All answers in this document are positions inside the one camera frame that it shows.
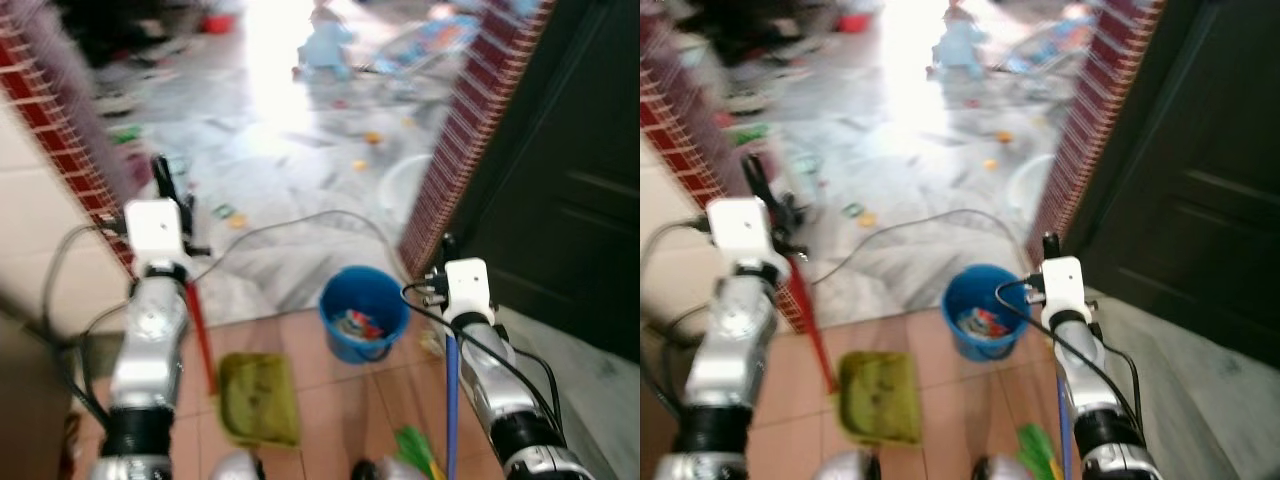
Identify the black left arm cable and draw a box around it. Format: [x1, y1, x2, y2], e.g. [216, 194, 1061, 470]
[642, 216, 713, 349]
[38, 222, 133, 353]

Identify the green broom with blue handle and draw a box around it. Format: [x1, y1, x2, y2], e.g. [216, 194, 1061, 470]
[1016, 368, 1074, 480]
[394, 333, 461, 480]

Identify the silver right robot leg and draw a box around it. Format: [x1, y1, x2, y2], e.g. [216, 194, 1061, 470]
[350, 457, 423, 480]
[968, 455, 1031, 480]

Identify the blue baby bouncer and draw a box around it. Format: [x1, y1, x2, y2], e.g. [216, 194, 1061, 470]
[376, 6, 483, 79]
[1005, 6, 1103, 79]

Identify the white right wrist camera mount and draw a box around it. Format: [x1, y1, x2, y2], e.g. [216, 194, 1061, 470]
[442, 257, 494, 324]
[1039, 255, 1089, 324]

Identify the child in light blue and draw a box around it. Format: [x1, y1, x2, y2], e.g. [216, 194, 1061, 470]
[928, 4, 989, 83]
[293, 4, 358, 83]

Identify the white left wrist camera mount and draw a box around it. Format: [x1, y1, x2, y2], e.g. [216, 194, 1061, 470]
[124, 198, 192, 278]
[705, 196, 771, 278]

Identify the green dustpan with red handle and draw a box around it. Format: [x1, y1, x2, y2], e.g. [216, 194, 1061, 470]
[184, 278, 302, 449]
[784, 254, 924, 447]

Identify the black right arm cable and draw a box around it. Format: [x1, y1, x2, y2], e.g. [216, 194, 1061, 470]
[994, 278, 1147, 426]
[401, 280, 563, 426]

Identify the blue plastic bucket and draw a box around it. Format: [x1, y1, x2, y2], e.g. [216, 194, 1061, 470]
[319, 264, 411, 365]
[941, 263, 1032, 363]

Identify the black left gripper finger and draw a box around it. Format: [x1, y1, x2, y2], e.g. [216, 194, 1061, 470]
[150, 154, 183, 205]
[741, 154, 777, 205]

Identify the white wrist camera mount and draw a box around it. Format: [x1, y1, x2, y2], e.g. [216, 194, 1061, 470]
[1039, 255, 1089, 324]
[124, 198, 192, 278]
[442, 257, 494, 324]
[705, 196, 771, 278]

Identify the silver robot leg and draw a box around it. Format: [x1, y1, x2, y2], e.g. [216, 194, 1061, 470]
[208, 450, 267, 480]
[968, 455, 1031, 480]
[818, 450, 883, 480]
[350, 457, 423, 480]

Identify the silver left robot leg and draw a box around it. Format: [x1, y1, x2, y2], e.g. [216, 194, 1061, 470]
[818, 450, 883, 480]
[208, 450, 267, 480]

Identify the thin black floor cable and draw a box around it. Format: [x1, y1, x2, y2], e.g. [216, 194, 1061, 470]
[196, 209, 405, 283]
[810, 208, 1035, 287]

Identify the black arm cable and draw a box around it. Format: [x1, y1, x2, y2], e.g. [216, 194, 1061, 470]
[642, 216, 713, 349]
[401, 280, 563, 426]
[994, 278, 1147, 426]
[38, 222, 133, 353]

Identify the dark panelled door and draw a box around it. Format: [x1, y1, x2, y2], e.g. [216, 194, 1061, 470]
[1058, 0, 1280, 369]
[438, 0, 641, 365]

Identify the colourful wrapper rubbish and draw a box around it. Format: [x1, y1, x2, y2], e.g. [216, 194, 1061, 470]
[958, 306, 1013, 341]
[338, 308, 389, 343]

